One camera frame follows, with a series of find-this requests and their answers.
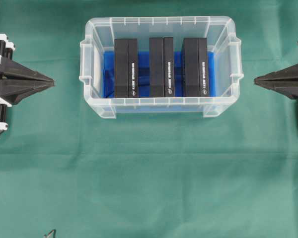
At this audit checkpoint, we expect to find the blue liner sheet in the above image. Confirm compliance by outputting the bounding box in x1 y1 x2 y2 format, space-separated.
103 51 216 98

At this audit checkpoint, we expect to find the black camera box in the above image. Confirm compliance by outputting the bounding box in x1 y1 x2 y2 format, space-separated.
114 38 139 98
182 38 210 97
149 37 175 97

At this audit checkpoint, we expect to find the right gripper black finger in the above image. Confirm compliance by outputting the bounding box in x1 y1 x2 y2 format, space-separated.
255 81 298 99
254 66 298 84

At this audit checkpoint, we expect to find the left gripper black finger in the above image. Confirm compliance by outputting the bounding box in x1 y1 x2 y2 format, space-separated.
0 79 55 105
0 55 54 83

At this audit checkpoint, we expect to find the green table cloth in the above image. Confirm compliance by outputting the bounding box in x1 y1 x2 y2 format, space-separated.
0 0 298 238

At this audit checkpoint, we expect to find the clear plastic storage case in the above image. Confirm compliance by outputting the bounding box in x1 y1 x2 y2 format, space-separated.
79 16 244 119

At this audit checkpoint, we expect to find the small metal bracket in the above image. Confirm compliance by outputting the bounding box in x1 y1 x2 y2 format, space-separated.
43 229 57 238

